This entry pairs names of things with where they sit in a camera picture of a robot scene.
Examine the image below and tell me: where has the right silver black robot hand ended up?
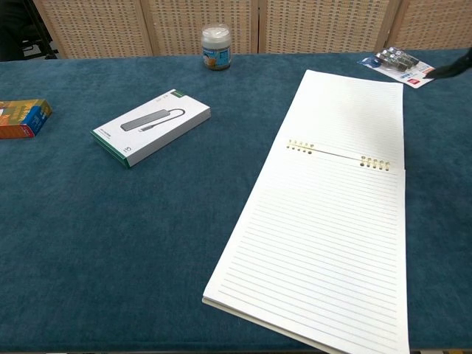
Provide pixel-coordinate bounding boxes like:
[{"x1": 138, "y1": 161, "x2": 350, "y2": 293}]
[{"x1": 423, "y1": 47, "x2": 472, "y2": 80}]

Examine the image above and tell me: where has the beige paper notepad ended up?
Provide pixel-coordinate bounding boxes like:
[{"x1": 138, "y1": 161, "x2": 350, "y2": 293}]
[{"x1": 201, "y1": 69, "x2": 412, "y2": 354}]

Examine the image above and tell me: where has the wooden woven folding screen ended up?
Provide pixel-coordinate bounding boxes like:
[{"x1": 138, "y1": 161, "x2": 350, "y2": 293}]
[{"x1": 32, "y1": 0, "x2": 472, "y2": 59}]

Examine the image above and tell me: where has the glass jar with white lid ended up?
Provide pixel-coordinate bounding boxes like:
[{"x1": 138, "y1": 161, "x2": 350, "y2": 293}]
[{"x1": 201, "y1": 24, "x2": 232, "y2": 71}]

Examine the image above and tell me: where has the white USB hub box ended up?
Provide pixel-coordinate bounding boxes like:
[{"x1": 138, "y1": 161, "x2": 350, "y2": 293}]
[{"x1": 90, "y1": 89, "x2": 212, "y2": 170}]

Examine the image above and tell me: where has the blue carpet table mat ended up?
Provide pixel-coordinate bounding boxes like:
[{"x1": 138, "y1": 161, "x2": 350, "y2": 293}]
[{"x1": 0, "y1": 49, "x2": 472, "y2": 353}]

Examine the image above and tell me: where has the black tripod stand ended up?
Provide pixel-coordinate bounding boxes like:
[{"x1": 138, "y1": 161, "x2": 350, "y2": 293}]
[{"x1": 27, "y1": 0, "x2": 59, "y2": 60}]

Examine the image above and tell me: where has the orange colourful carton box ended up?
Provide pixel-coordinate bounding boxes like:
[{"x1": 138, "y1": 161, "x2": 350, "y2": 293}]
[{"x1": 0, "y1": 98, "x2": 53, "y2": 140}]

